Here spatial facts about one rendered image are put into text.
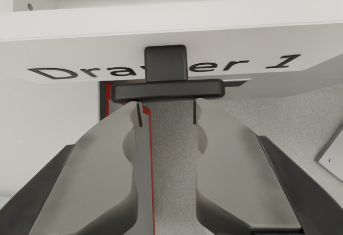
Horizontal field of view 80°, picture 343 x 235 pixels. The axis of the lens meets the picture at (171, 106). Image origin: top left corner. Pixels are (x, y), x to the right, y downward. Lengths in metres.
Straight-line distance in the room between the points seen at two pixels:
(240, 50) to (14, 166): 0.31
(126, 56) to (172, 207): 1.00
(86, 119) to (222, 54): 0.21
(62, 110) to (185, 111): 0.79
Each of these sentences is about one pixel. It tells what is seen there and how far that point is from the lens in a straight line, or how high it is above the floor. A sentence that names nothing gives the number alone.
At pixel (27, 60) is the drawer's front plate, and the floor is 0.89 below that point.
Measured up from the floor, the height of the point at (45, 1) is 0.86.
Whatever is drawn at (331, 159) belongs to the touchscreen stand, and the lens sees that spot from 1.25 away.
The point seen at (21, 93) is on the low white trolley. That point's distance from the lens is 0.35.
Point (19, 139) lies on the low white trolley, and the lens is 0.35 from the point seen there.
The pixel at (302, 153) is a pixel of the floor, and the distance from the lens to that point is 1.22.
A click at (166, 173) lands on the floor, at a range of 1.07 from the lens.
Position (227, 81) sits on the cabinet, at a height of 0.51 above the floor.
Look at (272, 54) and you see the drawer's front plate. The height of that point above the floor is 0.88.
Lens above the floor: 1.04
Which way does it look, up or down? 84 degrees down
